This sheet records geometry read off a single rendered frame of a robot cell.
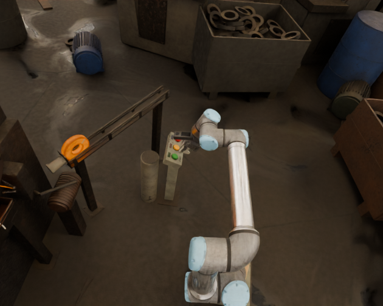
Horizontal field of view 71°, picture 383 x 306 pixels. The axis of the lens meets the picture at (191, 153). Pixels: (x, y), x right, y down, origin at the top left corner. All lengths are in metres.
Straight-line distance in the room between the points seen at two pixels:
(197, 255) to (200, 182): 1.38
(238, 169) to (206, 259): 0.41
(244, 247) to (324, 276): 1.38
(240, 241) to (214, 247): 0.10
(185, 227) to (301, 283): 0.90
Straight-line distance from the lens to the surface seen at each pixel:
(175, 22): 3.37
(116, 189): 2.26
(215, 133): 1.31
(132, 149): 2.49
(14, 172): 1.49
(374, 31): 3.48
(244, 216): 1.08
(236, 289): 1.57
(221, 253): 1.00
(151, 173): 1.83
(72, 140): 1.56
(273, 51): 2.95
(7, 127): 1.59
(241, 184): 1.15
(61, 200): 1.66
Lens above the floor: 1.92
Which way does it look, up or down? 50 degrees down
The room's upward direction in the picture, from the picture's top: 12 degrees clockwise
